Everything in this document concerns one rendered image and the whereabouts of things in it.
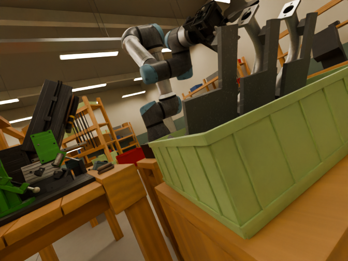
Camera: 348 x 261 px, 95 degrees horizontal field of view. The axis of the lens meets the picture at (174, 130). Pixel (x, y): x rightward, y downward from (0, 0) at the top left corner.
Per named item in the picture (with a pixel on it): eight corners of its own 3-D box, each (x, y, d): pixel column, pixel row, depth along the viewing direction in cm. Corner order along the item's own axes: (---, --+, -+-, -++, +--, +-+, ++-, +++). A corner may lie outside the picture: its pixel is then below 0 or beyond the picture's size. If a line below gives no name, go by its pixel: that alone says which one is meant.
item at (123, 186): (98, 176, 192) (93, 165, 192) (147, 194, 68) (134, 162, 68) (85, 182, 184) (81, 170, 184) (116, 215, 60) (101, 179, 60)
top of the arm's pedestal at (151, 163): (175, 148, 124) (174, 144, 124) (201, 145, 96) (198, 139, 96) (138, 167, 108) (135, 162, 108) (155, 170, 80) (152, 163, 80)
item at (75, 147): (85, 146, 139) (84, 143, 139) (87, 144, 126) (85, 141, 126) (29, 167, 117) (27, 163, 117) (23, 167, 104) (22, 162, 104)
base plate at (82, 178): (82, 173, 167) (81, 171, 167) (96, 180, 77) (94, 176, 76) (31, 194, 144) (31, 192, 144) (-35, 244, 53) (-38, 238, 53)
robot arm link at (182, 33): (188, 51, 62) (198, 33, 62) (196, 49, 58) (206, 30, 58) (174, 37, 57) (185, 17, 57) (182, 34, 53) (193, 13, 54)
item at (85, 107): (124, 193, 348) (81, 91, 340) (52, 215, 412) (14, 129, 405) (135, 183, 400) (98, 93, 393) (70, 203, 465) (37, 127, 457)
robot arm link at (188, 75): (167, 82, 72) (161, 56, 67) (188, 75, 75) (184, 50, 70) (174, 83, 65) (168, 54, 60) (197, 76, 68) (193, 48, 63)
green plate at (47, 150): (64, 159, 111) (53, 134, 115) (62, 156, 105) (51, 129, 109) (44, 167, 105) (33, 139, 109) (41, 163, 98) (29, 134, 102)
